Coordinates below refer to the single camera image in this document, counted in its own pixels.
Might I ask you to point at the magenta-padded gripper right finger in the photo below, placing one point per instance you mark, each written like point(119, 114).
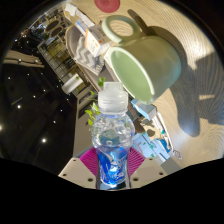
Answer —
point(137, 161)

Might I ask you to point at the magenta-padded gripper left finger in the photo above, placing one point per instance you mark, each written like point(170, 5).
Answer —
point(87, 163)

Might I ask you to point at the clear blue-labelled drink bottle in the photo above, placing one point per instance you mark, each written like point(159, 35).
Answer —
point(111, 133)

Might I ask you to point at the window with holiday decals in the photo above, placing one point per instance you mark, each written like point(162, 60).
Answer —
point(146, 146)

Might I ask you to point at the blue white flat packet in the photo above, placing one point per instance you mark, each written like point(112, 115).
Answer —
point(164, 144)

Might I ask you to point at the brown cardboard card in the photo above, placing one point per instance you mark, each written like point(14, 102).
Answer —
point(146, 128)

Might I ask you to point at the white pen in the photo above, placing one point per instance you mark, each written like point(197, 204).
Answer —
point(161, 124)

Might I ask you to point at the group of ceiling lights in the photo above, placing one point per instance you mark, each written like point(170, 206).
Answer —
point(43, 140)

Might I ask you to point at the green potted plant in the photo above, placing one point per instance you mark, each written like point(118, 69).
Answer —
point(91, 113)

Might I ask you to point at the small light blue box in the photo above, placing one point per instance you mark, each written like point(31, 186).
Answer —
point(145, 109)

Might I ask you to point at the pale green mug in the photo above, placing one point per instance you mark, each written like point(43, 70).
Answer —
point(156, 63)

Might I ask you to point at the grey chevron cushion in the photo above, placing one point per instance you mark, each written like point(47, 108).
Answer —
point(87, 56)

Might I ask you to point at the grey curved sofa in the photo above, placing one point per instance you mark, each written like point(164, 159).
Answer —
point(71, 43)

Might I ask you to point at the small white orange box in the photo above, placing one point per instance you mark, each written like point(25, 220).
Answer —
point(96, 40)

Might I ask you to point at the white printed pamphlet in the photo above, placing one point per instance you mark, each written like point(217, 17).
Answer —
point(84, 24)

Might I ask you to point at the group of dining chairs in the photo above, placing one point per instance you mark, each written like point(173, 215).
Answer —
point(53, 25)

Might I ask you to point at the flat round red coaster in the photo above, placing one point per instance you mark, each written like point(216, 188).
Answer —
point(106, 5)

